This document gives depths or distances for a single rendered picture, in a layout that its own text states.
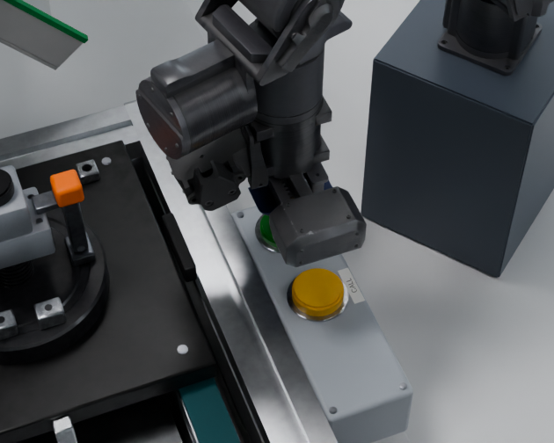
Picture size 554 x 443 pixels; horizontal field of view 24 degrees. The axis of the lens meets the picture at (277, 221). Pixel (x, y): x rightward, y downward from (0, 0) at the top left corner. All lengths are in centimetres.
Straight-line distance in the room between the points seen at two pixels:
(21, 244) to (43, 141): 20
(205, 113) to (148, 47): 50
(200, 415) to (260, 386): 5
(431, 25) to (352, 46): 28
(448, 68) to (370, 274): 21
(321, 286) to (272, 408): 11
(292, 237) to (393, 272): 26
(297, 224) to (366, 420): 16
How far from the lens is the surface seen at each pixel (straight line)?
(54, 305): 95
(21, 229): 92
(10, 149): 112
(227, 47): 85
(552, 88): 103
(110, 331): 98
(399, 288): 113
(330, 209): 91
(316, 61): 87
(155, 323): 98
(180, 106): 83
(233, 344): 97
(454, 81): 102
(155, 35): 134
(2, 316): 95
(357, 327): 98
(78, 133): 112
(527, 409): 108
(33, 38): 111
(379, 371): 96
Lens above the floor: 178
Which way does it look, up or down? 51 degrees down
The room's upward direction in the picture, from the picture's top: straight up
